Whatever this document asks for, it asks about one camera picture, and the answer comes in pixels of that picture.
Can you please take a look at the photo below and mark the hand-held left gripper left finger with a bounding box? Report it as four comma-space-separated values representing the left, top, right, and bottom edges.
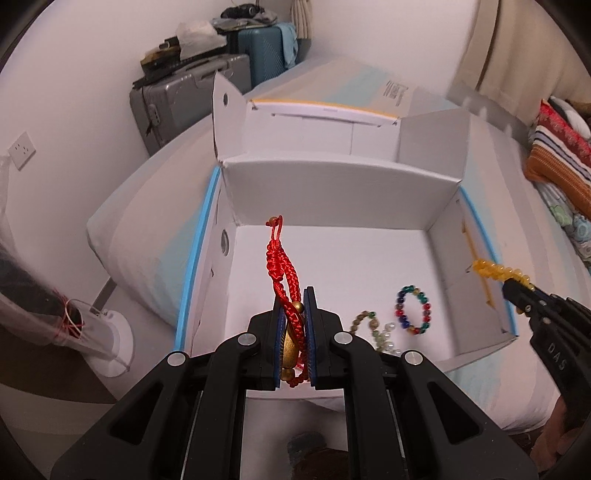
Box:
50, 298, 284, 480

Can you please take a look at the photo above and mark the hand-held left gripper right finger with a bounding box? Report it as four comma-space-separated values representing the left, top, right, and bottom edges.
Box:
304, 286, 539, 480

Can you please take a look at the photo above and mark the teal towel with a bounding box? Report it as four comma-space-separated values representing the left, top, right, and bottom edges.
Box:
276, 21, 300, 71

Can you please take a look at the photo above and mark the striped pillow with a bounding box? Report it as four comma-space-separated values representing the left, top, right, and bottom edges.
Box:
523, 99, 591, 195

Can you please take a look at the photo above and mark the plastic wrapped standing fan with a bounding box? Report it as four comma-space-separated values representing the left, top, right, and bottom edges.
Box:
0, 152, 135, 377

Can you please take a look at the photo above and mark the floral quilt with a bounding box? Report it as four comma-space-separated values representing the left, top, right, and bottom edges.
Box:
537, 179, 591, 265

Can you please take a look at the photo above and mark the dark bag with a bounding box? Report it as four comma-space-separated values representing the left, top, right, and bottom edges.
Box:
212, 4, 278, 29

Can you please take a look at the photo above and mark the narrow beige curtain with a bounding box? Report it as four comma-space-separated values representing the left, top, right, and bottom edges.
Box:
289, 0, 315, 41

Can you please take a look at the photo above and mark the multicolour bead bracelet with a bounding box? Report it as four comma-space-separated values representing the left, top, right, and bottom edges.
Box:
394, 285, 434, 337

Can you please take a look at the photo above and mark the red cord bracelet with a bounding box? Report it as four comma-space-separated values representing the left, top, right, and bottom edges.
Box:
265, 215, 308, 389

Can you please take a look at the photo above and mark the white cardboard box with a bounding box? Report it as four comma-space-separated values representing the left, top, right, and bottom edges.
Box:
175, 69, 518, 376

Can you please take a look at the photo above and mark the white dark cloth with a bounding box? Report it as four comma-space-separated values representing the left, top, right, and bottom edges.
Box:
549, 96, 591, 140

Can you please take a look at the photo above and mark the yellow bead bracelet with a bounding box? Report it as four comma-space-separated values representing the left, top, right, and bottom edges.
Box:
471, 259, 532, 284

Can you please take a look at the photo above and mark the white wall socket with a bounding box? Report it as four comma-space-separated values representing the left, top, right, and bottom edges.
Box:
8, 131, 37, 169

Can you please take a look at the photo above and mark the grey suitcase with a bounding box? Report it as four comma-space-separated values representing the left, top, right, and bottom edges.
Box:
129, 52, 253, 156

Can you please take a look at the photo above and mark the white plastic bag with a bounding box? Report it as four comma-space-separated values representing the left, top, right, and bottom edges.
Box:
177, 23, 227, 59

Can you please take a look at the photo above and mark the brown green bead bracelet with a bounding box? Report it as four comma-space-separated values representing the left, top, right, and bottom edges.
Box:
350, 309, 387, 354

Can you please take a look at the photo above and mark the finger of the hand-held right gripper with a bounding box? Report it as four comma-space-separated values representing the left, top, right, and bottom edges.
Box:
502, 279, 540, 318

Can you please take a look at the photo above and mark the teal suitcase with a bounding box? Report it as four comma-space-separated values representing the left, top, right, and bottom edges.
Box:
237, 23, 287, 89

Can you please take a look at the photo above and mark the dark bundle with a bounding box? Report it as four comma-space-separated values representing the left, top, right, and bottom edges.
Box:
138, 36, 186, 75

